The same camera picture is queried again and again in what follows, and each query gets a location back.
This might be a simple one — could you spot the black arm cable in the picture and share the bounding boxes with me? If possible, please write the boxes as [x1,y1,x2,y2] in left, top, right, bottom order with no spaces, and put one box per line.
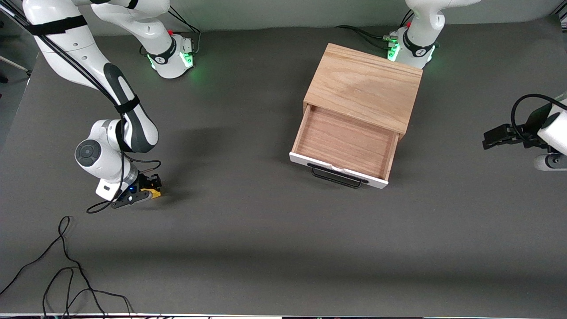
[7,7,163,214]
[511,93,567,143]

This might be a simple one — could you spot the wooden drawer cabinet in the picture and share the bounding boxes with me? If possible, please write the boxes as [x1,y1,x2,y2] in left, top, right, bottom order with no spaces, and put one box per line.
[303,43,423,141]

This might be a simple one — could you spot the thin black loose cable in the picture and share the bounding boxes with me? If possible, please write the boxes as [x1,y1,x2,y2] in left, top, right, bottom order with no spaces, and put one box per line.
[0,216,107,319]
[43,267,136,319]

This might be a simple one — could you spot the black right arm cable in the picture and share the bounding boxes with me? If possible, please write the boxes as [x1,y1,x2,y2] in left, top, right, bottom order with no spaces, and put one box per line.
[7,7,163,214]

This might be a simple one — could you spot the black left arm base cables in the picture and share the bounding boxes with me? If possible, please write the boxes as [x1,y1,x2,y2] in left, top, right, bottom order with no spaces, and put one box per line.
[334,10,415,50]

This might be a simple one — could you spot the white-fronted drawer with black handle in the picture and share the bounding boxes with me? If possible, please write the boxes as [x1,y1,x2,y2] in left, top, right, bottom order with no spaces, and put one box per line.
[289,104,400,190]

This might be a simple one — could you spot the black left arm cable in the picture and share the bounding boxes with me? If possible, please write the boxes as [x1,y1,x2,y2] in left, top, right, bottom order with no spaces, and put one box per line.
[511,93,567,143]

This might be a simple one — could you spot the black arm base cables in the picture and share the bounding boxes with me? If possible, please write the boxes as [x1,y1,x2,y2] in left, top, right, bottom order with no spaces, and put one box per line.
[334,10,415,50]
[140,7,202,57]

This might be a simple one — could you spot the black right arm base cables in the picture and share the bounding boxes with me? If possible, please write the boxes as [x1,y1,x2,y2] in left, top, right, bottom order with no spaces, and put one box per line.
[140,7,202,57]

